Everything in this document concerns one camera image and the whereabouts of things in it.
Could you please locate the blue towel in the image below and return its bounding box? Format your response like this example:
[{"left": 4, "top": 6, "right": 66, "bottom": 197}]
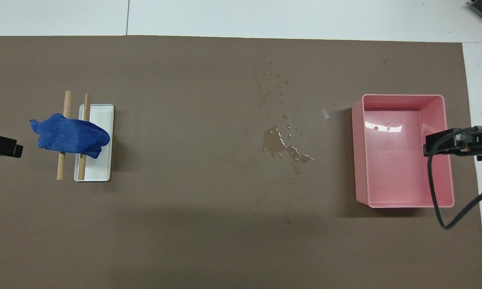
[{"left": 29, "top": 113, "right": 111, "bottom": 159}]

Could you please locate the spilled water puddle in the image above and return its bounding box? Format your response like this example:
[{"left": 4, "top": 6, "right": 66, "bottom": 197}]
[{"left": 252, "top": 52, "right": 316, "bottom": 186}]

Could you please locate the brown table mat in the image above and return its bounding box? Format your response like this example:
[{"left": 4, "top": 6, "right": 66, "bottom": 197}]
[{"left": 0, "top": 35, "right": 482, "bottom": 289}]

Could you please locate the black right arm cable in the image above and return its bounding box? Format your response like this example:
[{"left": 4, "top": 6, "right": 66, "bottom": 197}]
[{"left": 427, "top": 127, "right": 482, "bottom": 230}]

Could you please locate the pink plastic bin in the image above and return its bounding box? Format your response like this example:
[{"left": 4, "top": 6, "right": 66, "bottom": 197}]
[{"left": 351, "top": 94, "right": 455, "bottom": 208}]

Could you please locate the wooden rack rod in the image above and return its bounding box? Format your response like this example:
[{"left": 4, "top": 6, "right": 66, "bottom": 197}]
[
  {"left": 57, "top": 90, "right": 72, "bottom": 180},
  {"left": 78, "top": 94, "right": 92, "bottom": 181}
]

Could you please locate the white towel rack base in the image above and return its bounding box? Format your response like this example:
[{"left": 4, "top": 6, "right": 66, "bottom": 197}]
[{"left": 74, "top": 104, "right": 115, "bottom": 182}]

